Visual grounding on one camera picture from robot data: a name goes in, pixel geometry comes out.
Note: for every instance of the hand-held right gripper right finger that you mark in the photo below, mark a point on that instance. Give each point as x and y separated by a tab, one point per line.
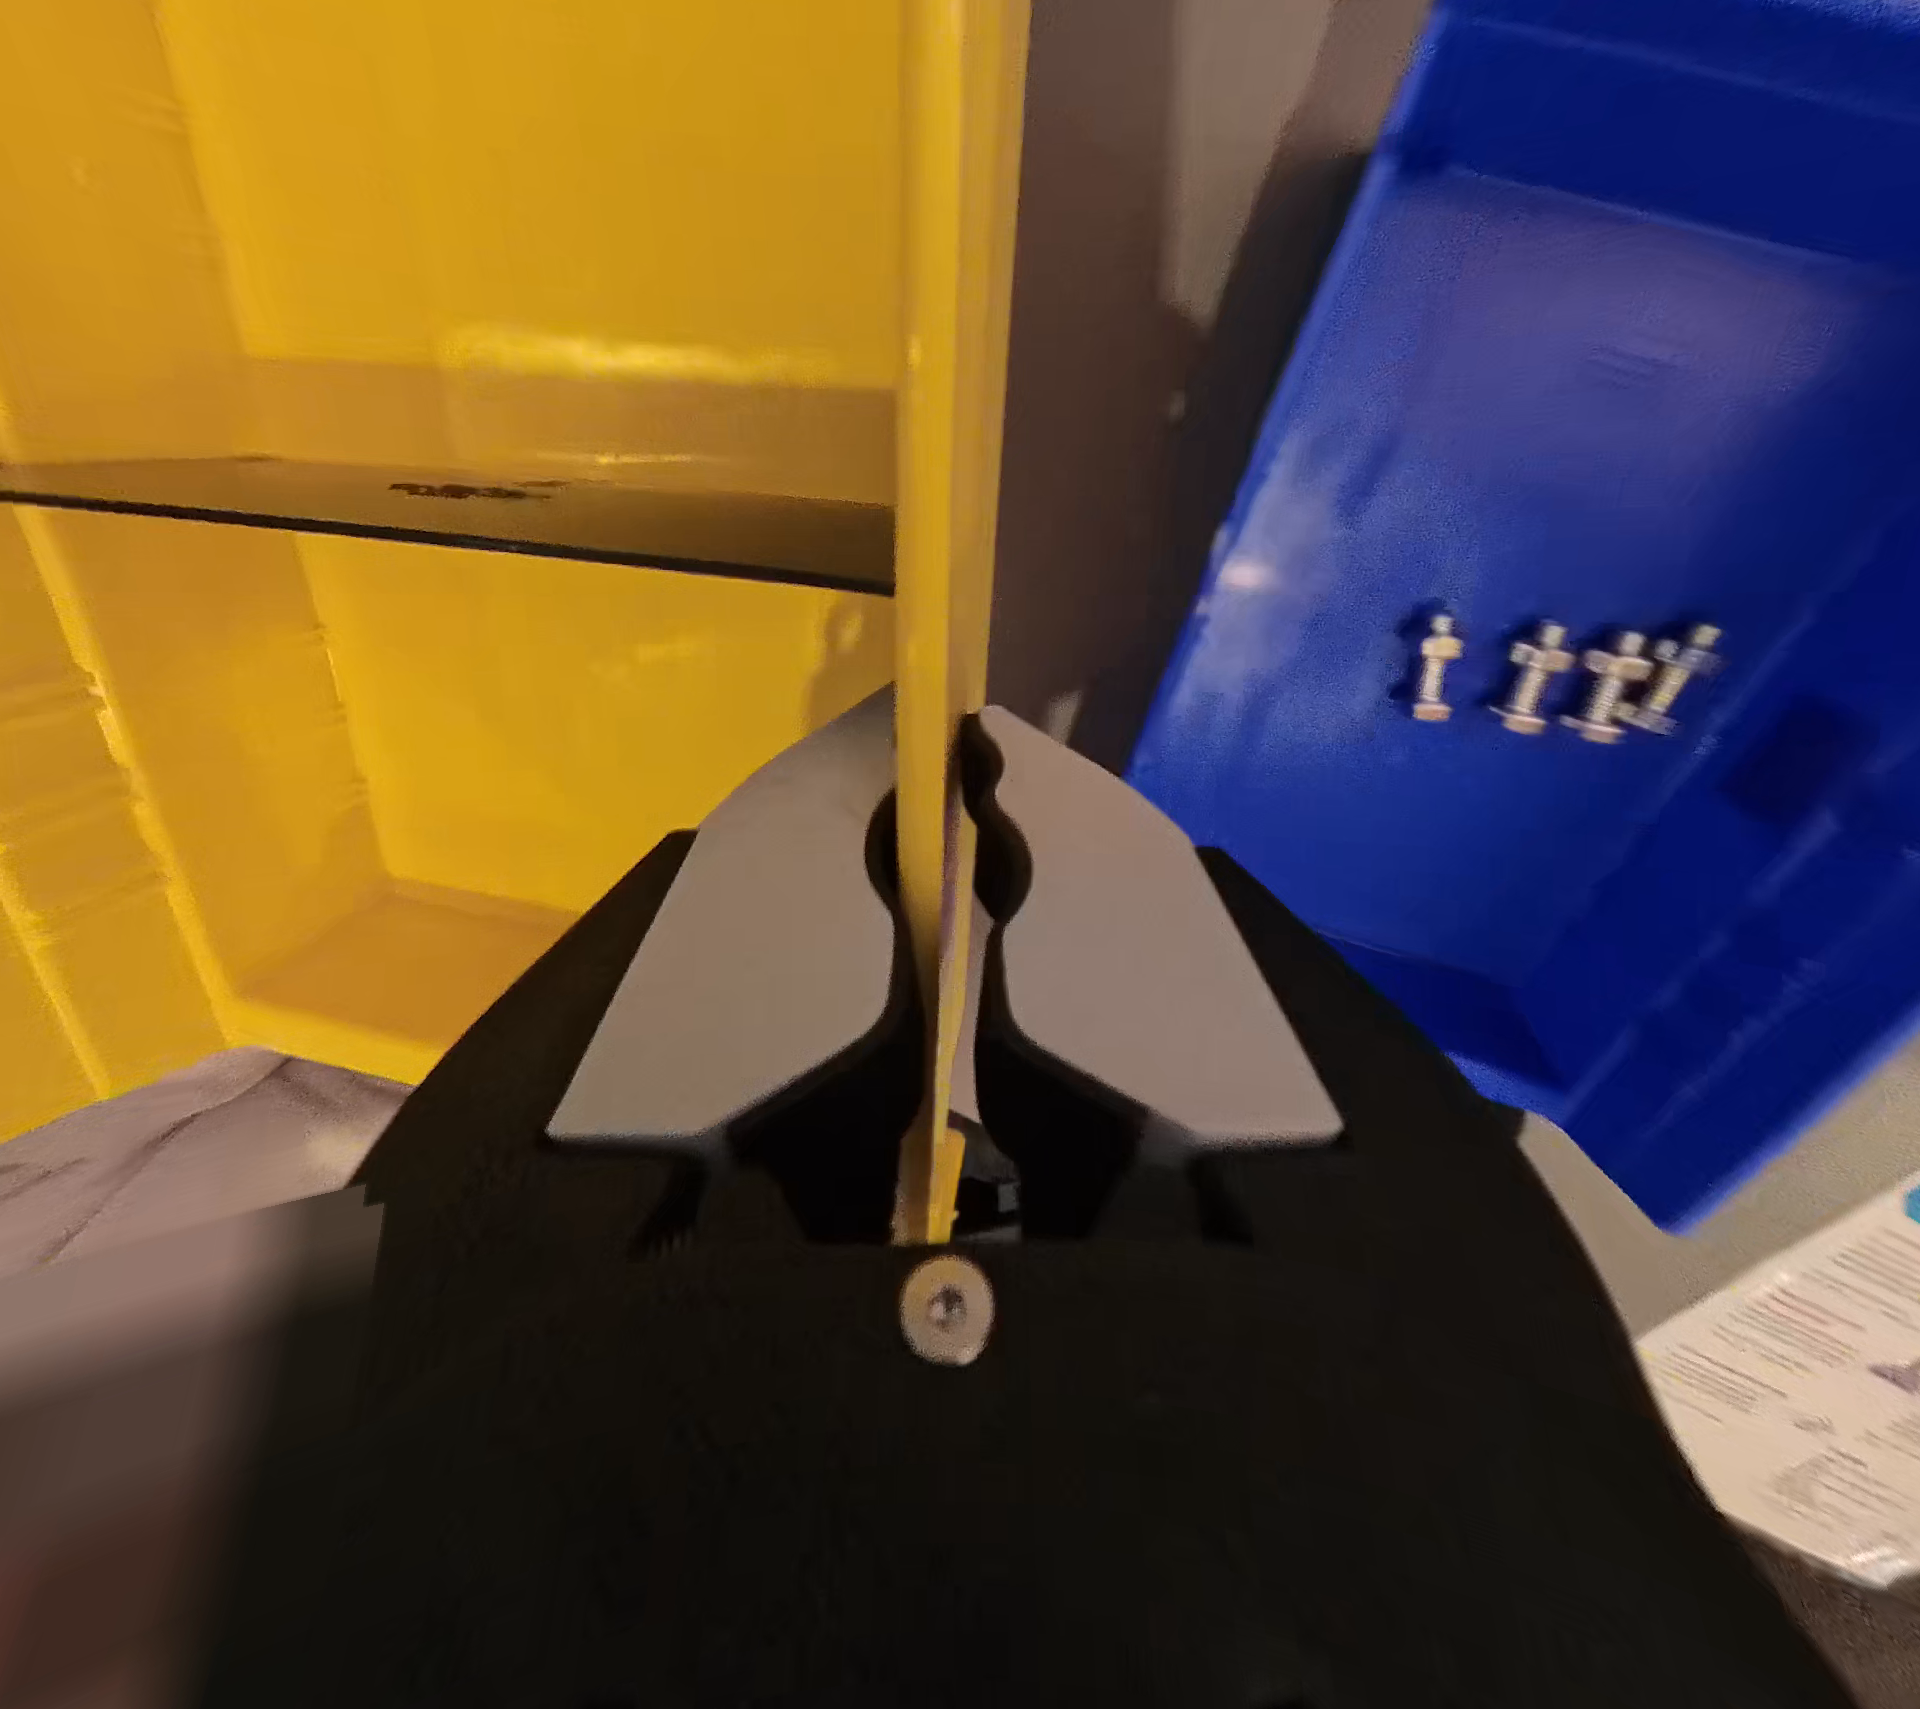
1156	975

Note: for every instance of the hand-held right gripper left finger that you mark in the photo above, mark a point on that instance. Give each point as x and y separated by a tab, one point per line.
720	957

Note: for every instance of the blue plastic bin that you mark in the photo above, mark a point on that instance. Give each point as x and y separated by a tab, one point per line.
1575	389

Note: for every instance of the yellow plastic bin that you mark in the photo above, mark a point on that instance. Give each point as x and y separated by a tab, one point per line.
449	88

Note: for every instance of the brown cardboard bin divider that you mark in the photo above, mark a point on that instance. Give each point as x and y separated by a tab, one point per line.
449	525

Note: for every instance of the white printed paper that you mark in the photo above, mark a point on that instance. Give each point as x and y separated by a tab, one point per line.
1802	1378

